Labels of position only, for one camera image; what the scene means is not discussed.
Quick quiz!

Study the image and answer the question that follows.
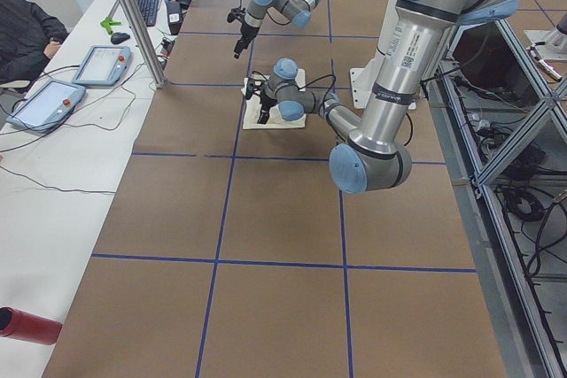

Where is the green toy object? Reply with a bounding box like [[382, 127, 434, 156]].
[[100, 17, 122, 35]]

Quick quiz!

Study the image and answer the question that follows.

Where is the teach pendant tablet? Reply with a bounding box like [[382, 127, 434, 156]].
[[71, 45, 132, 87], [6, 79, 86, 133]]

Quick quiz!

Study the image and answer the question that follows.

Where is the far teach pendant tablet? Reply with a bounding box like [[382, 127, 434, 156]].
[[71, 45, 132, 87]]

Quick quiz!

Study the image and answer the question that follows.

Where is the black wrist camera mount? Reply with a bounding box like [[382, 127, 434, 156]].
[[244, 77, 268, 100]]

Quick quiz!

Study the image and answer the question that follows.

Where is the near teach pendant tablet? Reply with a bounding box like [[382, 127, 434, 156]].
[[6, 79, 86, 133]]

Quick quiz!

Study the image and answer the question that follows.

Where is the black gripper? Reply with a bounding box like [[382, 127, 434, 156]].
[[257, 92, 277, 125], [234, 22, 259, 58]]

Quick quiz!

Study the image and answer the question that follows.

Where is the red cylinder bottle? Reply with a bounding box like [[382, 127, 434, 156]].
[[1, 307, 62, 345]]

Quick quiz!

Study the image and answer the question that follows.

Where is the person in black jacket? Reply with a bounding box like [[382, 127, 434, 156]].
[[1, 0, 69, 83]]

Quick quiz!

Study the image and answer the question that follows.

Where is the black keyboard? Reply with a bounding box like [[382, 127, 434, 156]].
[[136, 0, 160, 27]]

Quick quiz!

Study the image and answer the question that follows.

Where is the aluminium frame post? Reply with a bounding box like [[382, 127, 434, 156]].
[[118, 0, 166, 89]]

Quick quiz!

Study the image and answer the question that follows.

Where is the black computer mouse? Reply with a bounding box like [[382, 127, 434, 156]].
[[110, 32, 130, 45]]

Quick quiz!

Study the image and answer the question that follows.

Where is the cream long-sleeve cat shirt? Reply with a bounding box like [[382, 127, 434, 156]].
[[240, 68, 308, 131]]

